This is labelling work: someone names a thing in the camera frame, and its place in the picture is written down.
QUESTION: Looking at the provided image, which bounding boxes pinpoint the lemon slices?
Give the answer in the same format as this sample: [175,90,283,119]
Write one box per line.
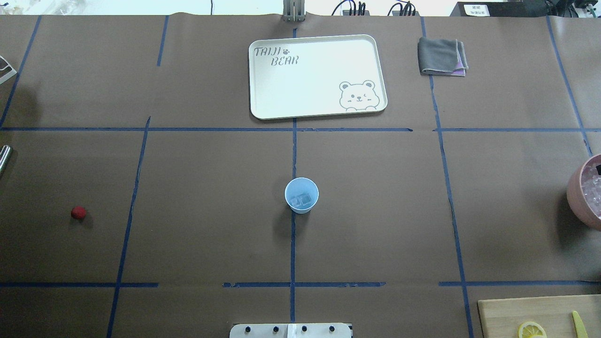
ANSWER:
[517,321,548,338]

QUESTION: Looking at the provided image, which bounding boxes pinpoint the cream bear tray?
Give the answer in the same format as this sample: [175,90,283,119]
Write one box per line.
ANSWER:
[248,34,388,120]

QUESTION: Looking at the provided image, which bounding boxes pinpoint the light blue cup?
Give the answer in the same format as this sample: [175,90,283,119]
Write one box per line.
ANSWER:
[284,177,320,214]

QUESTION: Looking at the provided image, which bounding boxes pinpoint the white pedestal column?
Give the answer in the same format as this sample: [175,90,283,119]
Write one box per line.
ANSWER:
[229,323,354,338]

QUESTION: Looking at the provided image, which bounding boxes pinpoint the yellow plastic knife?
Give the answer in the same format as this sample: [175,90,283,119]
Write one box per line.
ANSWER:
[571,310,588,338]

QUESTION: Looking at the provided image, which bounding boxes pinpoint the clear ice cube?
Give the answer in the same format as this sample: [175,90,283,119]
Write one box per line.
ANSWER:
[287,192,314,210]

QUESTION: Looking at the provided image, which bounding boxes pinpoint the aluminium frame post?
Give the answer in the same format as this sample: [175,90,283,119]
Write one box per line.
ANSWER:
[283,0,306,22]

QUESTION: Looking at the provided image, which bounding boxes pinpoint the steel muddler black tip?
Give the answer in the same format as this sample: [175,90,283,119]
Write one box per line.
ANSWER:
[0,144,13,176]

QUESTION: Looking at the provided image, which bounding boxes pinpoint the pink bowl of ice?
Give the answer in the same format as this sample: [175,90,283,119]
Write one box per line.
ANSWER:
[567,154,601,231]

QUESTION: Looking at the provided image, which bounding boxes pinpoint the red strawberry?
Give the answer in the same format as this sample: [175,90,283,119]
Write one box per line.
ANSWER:
[70,206,87,220]

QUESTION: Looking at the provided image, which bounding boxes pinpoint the grey folded cloth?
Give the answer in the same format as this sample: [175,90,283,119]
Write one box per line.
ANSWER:
[418,37,469,77]

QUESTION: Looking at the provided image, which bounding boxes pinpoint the white cup rack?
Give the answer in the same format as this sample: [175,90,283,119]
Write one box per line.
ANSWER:
[0,56,18,85]

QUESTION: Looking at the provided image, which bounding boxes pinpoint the wooden cutting board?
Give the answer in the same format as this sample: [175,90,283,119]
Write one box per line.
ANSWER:
[478,294,601,338]

